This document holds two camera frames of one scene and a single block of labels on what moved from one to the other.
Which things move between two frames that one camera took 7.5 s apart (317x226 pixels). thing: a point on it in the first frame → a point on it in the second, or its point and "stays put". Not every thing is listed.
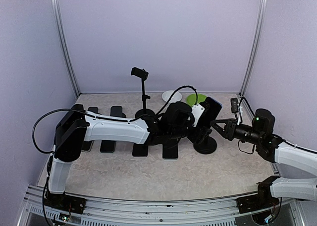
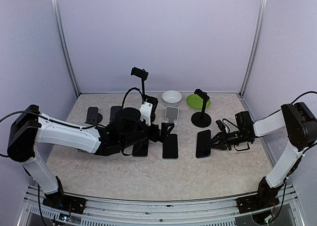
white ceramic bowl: x=177 y=96 stays put
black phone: x=107 y=146 stays put
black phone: x=212 y=110 → x=203 y=143
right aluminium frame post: x=260 y=28 stays put
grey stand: x=117 y=111 stays put
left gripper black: x=200 y=134 → x=155 y=137
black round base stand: x=207 y=145 → x=201 y=120
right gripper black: x=230 y=130 → x=222 y=137
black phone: x=140 y=150 stays put
